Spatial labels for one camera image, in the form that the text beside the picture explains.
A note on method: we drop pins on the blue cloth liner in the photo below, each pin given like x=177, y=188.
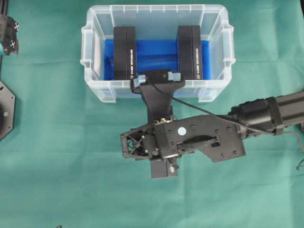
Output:
x=151, y=55

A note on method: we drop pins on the black aluminium frame rail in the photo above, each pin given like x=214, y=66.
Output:
x=3, y=15

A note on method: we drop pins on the clear plastic storage case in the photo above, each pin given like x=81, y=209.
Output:
x=159, y=22

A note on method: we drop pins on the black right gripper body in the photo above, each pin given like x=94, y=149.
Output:
x=154, y=142

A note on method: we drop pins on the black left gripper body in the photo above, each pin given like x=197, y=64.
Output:
x=10, y=41

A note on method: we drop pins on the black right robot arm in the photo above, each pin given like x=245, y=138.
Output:
x=219, y=138

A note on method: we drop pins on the black realsense box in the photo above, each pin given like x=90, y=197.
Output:
x=125, y=53
x=167, y=168
x=190, y=52

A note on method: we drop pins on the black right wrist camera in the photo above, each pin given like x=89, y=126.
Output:
x=157, y=88

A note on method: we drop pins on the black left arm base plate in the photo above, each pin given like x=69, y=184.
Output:
x=7, y=110

